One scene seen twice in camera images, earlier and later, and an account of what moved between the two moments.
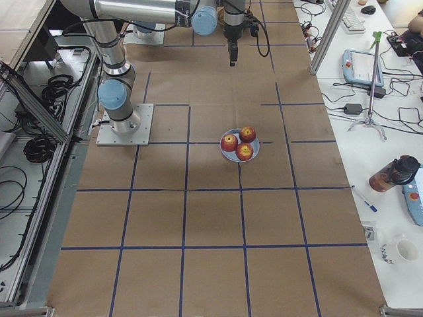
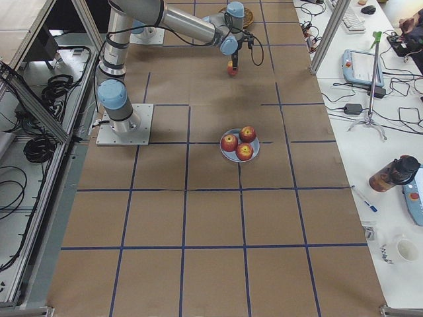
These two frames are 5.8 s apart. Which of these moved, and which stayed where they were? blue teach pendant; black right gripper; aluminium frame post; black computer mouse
Moved: black right gripper
Stayed: aluminium frame post; black computer mouse; blue teach pendant
